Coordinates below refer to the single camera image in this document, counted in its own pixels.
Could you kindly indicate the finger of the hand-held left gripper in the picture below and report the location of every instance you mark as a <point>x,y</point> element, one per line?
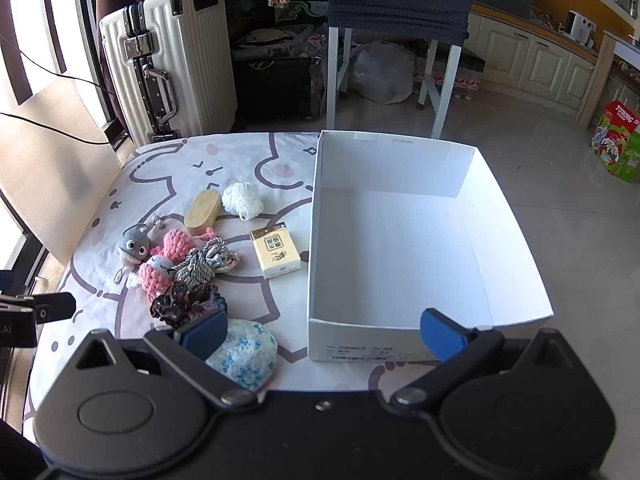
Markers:
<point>5,281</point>
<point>52,306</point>

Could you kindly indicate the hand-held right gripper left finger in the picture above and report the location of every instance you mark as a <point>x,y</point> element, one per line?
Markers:
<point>205,332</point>

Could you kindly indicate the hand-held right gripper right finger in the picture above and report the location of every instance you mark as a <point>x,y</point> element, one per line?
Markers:
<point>440,332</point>

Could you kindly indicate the dark crochet flower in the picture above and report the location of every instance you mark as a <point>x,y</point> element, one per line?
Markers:
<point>175,305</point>

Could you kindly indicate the blue floral pouch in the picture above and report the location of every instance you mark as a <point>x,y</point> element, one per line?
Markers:
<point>250,355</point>

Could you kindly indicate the pink crochet doll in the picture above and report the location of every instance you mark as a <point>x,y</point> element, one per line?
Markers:
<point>175,245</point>

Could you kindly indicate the grey crochet doll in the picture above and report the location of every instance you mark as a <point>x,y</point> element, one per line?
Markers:
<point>134,247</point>

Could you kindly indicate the white cardboard box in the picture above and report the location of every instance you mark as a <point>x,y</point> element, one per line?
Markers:
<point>400,240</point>

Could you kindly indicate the yellow tissue packet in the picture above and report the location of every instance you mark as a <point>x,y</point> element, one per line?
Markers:
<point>276,252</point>

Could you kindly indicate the oval wooden block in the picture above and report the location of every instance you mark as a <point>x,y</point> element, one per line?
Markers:
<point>200,212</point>

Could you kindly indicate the white yarn ball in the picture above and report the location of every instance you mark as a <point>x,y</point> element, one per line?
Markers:
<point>240,199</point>

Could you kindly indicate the beige cardboard sheet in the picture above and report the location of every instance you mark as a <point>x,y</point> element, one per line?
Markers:
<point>50,160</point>

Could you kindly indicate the black power adapter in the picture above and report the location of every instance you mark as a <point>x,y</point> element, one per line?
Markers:
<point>114,135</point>

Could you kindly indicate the black bag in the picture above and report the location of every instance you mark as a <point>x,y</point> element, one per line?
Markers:
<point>272,87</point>

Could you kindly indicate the green printed carton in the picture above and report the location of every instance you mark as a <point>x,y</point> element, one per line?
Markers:
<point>617,145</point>

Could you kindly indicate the clear plastic bag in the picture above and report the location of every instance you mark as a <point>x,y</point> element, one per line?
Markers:
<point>382,72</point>

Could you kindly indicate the white ribbed suitcase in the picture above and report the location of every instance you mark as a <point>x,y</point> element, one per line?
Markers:
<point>190,60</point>

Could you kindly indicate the cream kitchen cabinet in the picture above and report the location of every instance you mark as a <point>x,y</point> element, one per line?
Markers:
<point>540,60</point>

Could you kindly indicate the wooden leg table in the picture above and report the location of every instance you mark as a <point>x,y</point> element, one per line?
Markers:
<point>597,80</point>

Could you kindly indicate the white small heater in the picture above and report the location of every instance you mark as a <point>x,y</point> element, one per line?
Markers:
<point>579,26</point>

